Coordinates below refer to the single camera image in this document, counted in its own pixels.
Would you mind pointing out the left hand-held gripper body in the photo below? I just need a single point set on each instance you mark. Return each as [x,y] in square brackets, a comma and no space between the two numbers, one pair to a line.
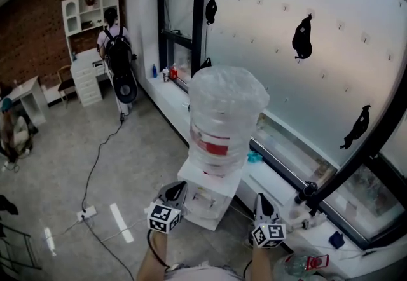
[160,217]

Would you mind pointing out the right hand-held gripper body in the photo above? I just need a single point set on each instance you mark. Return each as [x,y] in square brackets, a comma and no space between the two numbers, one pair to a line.
[270,235]

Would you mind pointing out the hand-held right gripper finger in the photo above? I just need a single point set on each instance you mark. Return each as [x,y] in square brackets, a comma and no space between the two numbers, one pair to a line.
[269,209]
[259,209]

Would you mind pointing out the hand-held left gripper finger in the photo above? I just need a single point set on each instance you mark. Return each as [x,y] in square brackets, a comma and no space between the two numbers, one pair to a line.
[185,197]
[173,192]

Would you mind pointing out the white water dispenser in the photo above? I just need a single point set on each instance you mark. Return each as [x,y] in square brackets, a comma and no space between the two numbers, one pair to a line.
[219,184]

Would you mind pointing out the person's left forearm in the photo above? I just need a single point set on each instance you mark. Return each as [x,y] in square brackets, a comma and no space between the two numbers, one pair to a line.
[152,257]

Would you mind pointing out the person's right forearm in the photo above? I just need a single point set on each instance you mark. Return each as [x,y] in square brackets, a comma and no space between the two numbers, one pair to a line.
[263,264]

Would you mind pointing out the white window sill ledge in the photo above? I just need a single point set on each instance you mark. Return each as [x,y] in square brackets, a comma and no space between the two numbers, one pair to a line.
[273,184]

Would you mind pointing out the small white jar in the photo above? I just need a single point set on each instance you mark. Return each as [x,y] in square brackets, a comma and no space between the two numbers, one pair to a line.
[296,212]

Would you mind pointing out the blue water tap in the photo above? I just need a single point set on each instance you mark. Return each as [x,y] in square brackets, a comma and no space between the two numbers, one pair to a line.
[212,204]

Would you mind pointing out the white floor tape strip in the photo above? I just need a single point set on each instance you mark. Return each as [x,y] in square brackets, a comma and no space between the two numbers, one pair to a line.
[122,224]

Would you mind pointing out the black thermos flask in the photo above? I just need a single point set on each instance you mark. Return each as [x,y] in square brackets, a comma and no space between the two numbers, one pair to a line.
[305,194]

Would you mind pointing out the clear empty water jug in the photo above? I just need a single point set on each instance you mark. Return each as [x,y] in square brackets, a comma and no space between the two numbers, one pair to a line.
[295,268]

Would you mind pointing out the white charger adapter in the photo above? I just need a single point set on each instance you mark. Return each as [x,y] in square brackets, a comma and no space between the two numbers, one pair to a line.
[313,221]

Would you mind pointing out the teal plastic item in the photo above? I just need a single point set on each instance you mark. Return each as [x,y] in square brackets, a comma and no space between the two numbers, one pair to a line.
[255,157]

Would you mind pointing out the dark blue cloth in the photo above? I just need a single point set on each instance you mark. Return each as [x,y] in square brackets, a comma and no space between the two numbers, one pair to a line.
[337,240]

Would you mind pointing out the person's pale pink shirt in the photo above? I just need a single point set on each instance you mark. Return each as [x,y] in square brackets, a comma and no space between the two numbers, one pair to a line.
[206,275]

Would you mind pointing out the black power adapter brick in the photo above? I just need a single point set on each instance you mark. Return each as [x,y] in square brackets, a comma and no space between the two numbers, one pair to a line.
[122,118]

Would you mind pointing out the large clear water jug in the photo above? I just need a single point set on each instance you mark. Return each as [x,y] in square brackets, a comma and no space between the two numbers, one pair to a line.
[225,114]

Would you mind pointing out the white printed drink container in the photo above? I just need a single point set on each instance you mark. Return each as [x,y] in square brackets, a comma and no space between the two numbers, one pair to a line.
[165,75]

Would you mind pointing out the black hanging bag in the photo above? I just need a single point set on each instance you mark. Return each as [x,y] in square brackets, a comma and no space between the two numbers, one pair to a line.
[206,65]
[302,39]
[210,11]
[357,128]

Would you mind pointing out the red bottle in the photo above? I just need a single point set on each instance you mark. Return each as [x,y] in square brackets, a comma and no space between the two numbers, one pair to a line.
[173,72]

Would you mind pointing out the blue bottle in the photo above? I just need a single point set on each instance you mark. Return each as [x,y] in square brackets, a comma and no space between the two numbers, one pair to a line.
[154,71]

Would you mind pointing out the black metal rack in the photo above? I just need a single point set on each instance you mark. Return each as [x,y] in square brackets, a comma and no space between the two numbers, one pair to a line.
[30,251]

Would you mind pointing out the white hutch desk with drawers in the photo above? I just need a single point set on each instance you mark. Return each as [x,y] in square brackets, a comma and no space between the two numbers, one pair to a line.
[82,79]

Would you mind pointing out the wooden chair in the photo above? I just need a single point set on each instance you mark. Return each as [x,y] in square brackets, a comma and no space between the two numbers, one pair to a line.
[65,84]

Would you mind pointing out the black clothes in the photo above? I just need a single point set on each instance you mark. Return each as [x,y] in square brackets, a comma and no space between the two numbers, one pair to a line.
[8,205]

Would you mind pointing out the small white desk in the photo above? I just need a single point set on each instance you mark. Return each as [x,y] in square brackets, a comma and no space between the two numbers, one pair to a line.
[28,95]

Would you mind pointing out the small adhesive window hooks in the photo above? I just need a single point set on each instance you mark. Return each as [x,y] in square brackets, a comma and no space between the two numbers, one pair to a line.
[341,26]

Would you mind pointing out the small potted plant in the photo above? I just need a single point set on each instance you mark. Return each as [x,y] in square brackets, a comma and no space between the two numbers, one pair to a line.
[91,2]

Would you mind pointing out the black window frame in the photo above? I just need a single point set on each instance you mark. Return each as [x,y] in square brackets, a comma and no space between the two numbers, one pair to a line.
[198,19]

